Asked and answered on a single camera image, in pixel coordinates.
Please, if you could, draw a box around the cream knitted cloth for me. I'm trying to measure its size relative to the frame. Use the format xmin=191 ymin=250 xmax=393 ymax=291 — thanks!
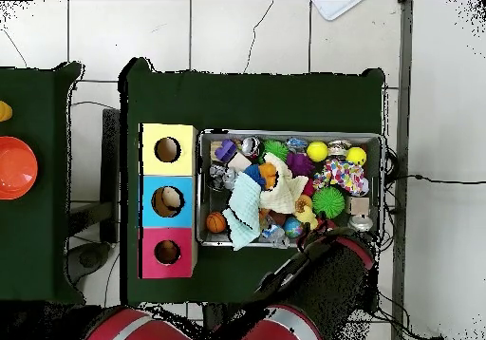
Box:
xmin=258 ymin=152 xmax=309 ymax=215

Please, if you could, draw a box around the silver mesh bin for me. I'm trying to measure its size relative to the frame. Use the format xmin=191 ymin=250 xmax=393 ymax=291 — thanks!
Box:
xmin=196 ymin=128 xmax=386 ymax=249

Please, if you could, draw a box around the purple rubber toy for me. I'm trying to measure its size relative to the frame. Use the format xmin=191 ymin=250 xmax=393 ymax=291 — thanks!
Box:
xmin=285 ymin=151 xmax=316 ymax=176

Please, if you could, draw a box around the white tray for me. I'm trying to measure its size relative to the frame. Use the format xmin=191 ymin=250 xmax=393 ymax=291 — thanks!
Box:
xmin=310 ymin=0 xmax=364 ymax=22

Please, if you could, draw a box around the yellow plush toy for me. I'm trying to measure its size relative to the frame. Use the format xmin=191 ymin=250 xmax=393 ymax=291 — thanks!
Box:
xmin=293 ymin=205 xmax=319 ymax=230

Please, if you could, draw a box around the black cable with connector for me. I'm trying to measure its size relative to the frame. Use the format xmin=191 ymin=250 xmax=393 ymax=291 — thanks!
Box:
xmin=386 ymin=173 xmax=486 ymax=185

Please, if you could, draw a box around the green covered side table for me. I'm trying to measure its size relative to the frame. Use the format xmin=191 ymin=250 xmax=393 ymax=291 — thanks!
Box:
xmin=0 ymin=61 xmax=86 ymax=307

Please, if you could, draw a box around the green spiky ball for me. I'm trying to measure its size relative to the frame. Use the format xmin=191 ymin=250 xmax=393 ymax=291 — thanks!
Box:
xmin=311 ymin=185 xmax=346 ymax=220
xmin=261 ymin=139 xmax=290 ymax=163

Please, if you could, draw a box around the orange basketball toy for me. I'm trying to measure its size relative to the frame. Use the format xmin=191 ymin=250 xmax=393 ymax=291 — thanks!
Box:
xmin=205 ymin=211 xmax=228 ymax=234

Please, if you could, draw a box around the dark green table cloth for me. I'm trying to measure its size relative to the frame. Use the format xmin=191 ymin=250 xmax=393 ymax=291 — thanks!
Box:
xmin=118 ymin=56 xmax=386 ymax=311

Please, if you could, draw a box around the wooden box with three holes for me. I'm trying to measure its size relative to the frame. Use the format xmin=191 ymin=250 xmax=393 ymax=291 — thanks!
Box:
xmin=138 ymin=123 xmax=199 ymax=280

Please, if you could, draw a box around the orange plastic cup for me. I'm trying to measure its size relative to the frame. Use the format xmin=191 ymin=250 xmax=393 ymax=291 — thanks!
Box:
xmin=0 ymin=135 xmax=39 ymax=200

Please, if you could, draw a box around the grey metal rail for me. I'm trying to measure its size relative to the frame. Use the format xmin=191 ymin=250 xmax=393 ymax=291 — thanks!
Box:
xmin=390 ymin=0 xmax=414 ymax=340

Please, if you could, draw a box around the yellow ball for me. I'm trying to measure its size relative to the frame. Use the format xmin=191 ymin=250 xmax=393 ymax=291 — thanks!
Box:
xmin=306 ymin=140 xmax=329 ymax=162
xmin=346 ymin=145 xmax=368 ymax=166

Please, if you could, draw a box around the polka dot cloth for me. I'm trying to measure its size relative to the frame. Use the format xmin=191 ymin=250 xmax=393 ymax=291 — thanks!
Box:
xmin=312 ymin=158 xmax=370 ymax=198

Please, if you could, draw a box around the mint green cloth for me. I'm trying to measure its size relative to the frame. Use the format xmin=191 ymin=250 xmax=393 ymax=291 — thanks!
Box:
xmin=221 ymin=172 xmax=262 ymax=252

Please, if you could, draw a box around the hamburger squishy toy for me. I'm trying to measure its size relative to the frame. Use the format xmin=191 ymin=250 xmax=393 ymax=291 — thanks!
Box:
xmin=293 ymin=193 xmax=313 ymax=213

